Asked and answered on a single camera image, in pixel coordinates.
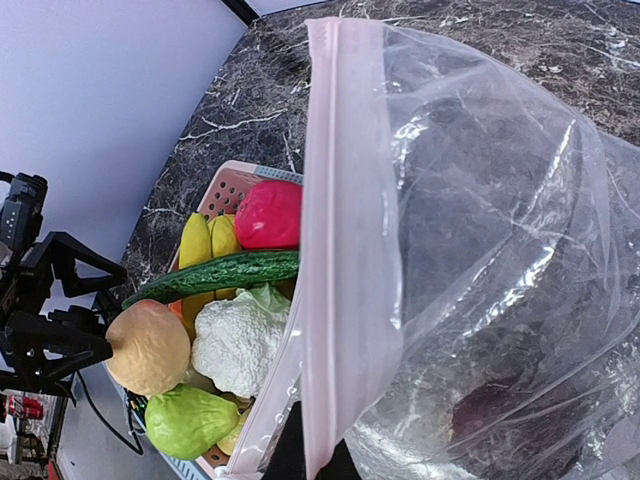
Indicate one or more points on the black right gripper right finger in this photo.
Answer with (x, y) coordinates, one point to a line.
(341, 465)

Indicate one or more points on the green toy cucumber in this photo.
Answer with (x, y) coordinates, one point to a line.
(239, 270)

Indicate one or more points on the yellow toy cauliflower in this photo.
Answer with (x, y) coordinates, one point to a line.
(151, 349)

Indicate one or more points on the red soda cans in background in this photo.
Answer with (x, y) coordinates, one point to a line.
(22, 407)

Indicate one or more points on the clear dotted zip top bag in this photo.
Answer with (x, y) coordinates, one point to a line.
(460, 225)

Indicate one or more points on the pale yellow toy fruit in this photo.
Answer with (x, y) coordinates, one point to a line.
(229, 442)

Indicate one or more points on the red toy apple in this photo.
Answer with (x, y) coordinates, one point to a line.
(269, 217)

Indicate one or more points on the white toy cauliflower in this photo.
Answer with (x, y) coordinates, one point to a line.
(236, 343)

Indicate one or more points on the yellow toy pepper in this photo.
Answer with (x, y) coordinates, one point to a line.
(203, 239)

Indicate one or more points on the dark red toy fruit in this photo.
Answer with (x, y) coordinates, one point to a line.
(504, 417)

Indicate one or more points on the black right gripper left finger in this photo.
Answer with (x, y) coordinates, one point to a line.
(288, 459)

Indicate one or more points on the pink plastic basket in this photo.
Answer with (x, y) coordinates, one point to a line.
(231, 182)

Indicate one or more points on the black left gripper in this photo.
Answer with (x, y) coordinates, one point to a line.
(44, 351)

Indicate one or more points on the yellow toy banana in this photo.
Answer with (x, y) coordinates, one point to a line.
(191, 307)

